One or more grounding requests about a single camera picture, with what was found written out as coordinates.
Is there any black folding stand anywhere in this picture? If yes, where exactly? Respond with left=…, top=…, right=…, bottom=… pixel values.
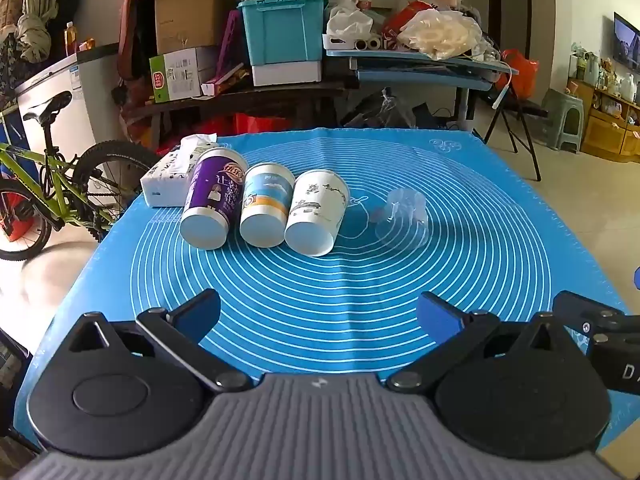
left=482, top=95, right=548, bottom=182

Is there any blue desk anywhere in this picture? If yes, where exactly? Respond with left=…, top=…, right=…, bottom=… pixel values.
left=325, top=49, right=511, bottom=136

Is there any white printed paper cup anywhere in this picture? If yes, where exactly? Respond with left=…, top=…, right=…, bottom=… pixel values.
left=284, top=170, right=350, bottom=257

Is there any red plastic bag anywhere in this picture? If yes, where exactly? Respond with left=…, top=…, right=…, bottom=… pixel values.
left=501, top=49, right=540, bottom=100

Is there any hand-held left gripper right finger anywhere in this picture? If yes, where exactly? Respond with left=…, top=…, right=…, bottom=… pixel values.
left=386, top=291, right=569, bottom=394

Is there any wooden cabinet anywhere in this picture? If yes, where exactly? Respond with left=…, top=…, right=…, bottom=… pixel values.
left=565, top=80, right=640, bottom=163

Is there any clear plastic cup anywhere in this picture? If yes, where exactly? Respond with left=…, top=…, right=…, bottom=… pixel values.
left=375, top=187, right=431, bottom=246

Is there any tied green curtain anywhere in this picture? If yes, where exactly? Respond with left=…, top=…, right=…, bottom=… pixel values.
left=17, top=0, right=66, bottom=63

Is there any dark wooden table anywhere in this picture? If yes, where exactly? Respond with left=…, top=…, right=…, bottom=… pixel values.
left=122, top=85, right=351, bottom=136

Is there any television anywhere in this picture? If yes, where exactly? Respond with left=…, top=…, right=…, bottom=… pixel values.
left=613, top=11, right=640, bottom=72

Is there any white plastic box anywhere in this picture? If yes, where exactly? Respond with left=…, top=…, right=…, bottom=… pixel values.
left=251, top=60, right=322, bottom=87

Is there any blue silicone mat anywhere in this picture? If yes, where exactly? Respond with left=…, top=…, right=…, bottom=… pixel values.
left=12, top=127, right=633, bottom=456

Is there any grey plastic stool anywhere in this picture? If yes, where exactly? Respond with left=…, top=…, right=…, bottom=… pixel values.
left=541, top=89, right=585, bottom=153

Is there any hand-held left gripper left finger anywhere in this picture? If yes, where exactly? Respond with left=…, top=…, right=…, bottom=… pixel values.
left=66, top=288, right=254, bottom=395

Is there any clear plastic bag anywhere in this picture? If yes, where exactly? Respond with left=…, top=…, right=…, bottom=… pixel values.
left=400, top=8, right=483, bottom=61

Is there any brown cardboard box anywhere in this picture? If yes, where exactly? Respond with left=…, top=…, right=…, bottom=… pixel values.
left=154, top=0, right=241, bottom=56

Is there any purple paper cup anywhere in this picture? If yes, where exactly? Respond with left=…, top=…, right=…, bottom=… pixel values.
left=180, top=147, right=249, bottom=251

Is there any green bicycle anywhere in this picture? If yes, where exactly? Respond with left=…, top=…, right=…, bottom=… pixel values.
left=0, top=91, right=161, bottom=262

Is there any teal storage box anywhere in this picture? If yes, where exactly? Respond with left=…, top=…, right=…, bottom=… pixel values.
left=237, top=0, right=330, bottom=67

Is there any blue and white paper cup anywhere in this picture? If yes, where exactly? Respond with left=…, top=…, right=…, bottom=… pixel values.
left=239, top=162, right=297, bottom=248

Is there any white tray with rolls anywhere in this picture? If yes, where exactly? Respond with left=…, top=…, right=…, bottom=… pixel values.
left=322, top=34, right=383, bottom=52

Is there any white tissue box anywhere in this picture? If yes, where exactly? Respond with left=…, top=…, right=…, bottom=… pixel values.
left=140, top=135, right=221, bottom=208

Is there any green and white carton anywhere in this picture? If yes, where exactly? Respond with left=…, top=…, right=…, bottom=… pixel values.
left=149, top=47, right=221, bottom=104

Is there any red packet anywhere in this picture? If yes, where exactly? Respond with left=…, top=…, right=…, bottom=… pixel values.
left=382, top=0, right=431, bottom=46

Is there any white refrigerator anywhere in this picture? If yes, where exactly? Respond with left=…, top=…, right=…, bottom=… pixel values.
left=15, top=42, right=121, bottom=161

